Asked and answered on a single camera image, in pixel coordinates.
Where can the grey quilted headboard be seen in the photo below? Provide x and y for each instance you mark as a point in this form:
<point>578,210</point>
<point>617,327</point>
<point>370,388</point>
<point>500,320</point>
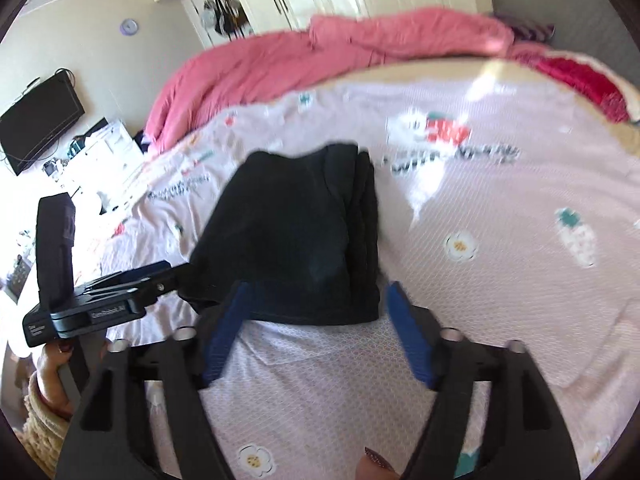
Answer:
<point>575,15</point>

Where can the person's left forearm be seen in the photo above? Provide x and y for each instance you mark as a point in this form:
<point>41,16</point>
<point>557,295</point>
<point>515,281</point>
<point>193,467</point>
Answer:
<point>42,435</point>

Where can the dark clothes pile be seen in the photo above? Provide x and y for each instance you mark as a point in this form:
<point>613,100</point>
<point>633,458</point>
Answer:
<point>141,142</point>

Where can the black television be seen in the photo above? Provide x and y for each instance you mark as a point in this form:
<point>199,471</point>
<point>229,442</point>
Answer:
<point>40,120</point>

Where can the black long-sleeved shirt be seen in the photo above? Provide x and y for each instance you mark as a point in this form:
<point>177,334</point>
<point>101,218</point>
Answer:
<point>280,230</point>

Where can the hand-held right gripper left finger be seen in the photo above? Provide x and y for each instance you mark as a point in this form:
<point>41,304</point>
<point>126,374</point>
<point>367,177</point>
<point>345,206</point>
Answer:
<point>225,340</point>

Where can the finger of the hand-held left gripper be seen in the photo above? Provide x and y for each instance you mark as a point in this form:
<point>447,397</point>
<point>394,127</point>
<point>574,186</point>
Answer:
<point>145,271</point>
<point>160,290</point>

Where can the striped pillow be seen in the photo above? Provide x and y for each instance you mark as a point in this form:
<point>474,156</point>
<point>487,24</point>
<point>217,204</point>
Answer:
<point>535,32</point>

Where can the strawberry printed bed sheet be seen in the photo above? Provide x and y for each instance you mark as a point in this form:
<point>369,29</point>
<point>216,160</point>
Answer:
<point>500,310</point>

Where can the purple round wall clock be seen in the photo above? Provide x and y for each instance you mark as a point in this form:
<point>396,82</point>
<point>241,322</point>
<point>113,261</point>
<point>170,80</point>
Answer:
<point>129,26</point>

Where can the hanging bags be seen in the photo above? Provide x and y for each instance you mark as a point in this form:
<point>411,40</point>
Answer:
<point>222,10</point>

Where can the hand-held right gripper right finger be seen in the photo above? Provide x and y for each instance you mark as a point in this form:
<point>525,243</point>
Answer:
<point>407,335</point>

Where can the pink duvet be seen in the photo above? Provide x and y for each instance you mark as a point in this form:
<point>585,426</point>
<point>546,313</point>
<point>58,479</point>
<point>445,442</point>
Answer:
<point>280,65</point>

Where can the white dresser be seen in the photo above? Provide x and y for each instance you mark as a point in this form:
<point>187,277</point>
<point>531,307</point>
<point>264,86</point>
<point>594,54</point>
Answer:
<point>115,155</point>

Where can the person's right hand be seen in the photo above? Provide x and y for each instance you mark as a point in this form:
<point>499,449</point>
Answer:
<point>375,467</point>

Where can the person's left hand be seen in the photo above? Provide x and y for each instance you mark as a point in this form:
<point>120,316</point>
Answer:
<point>50,375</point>

